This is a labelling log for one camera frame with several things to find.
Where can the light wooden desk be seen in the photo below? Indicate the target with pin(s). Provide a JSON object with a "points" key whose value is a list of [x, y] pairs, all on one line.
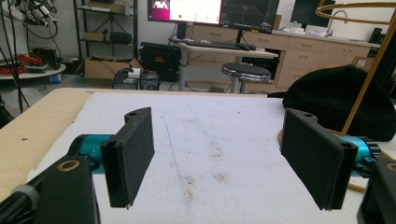
{"points": [[224, 51]]}

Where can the large open cardboard box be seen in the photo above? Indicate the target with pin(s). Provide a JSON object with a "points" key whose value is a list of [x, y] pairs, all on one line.
{"points": [[99, 70]]}

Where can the black keyboard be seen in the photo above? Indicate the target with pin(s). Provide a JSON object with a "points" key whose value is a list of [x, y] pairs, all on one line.
{"points": [[218, 45]]}

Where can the monitor with pink screen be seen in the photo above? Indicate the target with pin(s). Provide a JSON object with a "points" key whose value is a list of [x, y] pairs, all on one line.
{"points": [[186, 9]]}

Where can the black round stool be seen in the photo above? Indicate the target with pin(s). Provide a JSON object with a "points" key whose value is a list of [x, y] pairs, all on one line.
{"points": [[246, 70]]}

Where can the black tripod stand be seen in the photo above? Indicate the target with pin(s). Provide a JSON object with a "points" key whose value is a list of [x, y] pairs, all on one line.
{"points": [[12, 56]]}

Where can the black switched-off monitor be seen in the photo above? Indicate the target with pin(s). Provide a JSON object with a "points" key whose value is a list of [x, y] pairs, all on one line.
{"points": [[308, 12]]}

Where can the gold metal hat stand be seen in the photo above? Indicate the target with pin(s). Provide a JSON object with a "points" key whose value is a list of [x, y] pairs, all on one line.
{"points": [[364, 93]]}

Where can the black knit hat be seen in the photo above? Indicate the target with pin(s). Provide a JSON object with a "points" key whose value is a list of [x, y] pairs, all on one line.
{"points": [[327, 90]]}

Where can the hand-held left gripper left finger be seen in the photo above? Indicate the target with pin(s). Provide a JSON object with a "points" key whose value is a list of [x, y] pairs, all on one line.
{"points": [[130, 155]]}

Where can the black metal shelf rack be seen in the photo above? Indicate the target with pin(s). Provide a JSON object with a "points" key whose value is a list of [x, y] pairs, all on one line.
{"points": [[135, 31]]}

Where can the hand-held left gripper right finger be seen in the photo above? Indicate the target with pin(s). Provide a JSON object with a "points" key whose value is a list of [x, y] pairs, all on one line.
{"points": [[314, 155]]}

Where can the monitor with dark screen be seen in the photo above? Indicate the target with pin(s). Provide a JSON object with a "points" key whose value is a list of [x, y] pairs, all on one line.
{"points": [[249, 12]]}

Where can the black equipment case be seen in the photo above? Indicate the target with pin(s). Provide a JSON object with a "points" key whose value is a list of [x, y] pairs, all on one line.
{"points": [[165, 71]]}

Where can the black bag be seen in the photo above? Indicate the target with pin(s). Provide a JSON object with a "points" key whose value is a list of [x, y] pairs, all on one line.
{"points": [[120, 37]]}

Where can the small cardboard box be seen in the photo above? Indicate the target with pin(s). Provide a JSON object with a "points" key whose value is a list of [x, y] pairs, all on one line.
{"points": [[94, 36]]}

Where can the white foam mat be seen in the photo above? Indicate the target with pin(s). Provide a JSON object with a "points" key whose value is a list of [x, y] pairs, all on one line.
{"points": [[218, 124]]}

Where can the small white box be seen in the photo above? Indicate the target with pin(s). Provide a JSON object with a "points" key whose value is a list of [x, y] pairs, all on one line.
{"points": [[134, 72]]}

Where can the wooden drawer cabinet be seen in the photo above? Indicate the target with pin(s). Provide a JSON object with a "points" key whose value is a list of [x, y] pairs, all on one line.
{"points": [[299, 59]]}

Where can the metal faucet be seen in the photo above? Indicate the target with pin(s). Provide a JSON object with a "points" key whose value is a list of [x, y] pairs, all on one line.
{"points": [[341, 11]]}

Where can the round white table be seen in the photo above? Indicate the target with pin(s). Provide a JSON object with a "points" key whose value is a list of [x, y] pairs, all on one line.
{"points": [[37, 74]]}

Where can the grey camera rig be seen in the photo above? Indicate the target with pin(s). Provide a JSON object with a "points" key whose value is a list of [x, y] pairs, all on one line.
{"points": [[40, 12]]}

